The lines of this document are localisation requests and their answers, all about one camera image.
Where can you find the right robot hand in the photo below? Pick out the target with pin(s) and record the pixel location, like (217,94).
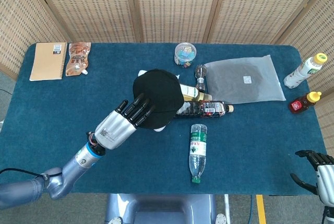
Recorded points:
(324,179)

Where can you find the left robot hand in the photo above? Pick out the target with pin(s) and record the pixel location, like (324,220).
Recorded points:
(114,130)

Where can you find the black baseball cap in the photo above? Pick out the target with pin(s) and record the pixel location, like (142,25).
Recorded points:
(161,91)

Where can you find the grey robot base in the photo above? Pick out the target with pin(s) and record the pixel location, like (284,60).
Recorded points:
(156,208)

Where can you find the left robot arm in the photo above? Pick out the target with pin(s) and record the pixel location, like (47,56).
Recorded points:
(78,161)

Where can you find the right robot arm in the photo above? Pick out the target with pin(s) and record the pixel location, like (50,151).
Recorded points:
(328,214)

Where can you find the blue tablecloth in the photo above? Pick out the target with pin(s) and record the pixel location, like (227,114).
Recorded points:
(130,164)

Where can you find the orange spouted snack pouch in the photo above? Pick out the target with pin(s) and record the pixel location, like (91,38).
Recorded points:
(77,59)

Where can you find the honey bottle red label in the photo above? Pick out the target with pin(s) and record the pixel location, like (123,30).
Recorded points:
(300,104)

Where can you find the olive tea bottle white label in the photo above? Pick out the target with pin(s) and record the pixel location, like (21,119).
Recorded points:
(190,91)

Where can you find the clear water bottle green cap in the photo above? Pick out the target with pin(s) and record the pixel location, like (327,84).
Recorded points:
(197,151)

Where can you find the dark tea bottle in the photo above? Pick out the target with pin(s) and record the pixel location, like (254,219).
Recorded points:
(203,109)

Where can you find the kraft spiral notebook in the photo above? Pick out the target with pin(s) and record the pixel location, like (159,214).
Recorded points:
(47,62)

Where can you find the metal table leg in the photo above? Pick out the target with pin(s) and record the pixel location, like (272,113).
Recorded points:
(227,208)

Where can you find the small dark spice grinder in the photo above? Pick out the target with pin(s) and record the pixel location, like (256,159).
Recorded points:
(201,73)

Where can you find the clear tub of coloured clips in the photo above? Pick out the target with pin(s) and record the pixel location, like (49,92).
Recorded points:
(185,54)

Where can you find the white bottle yellow cap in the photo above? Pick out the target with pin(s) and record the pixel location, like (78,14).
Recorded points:
(302,72)

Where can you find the translucent plastic bag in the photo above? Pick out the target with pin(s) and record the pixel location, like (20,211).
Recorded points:
(242,77)

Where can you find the woven rattan folding screen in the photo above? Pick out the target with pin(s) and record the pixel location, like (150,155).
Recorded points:
(169,4)

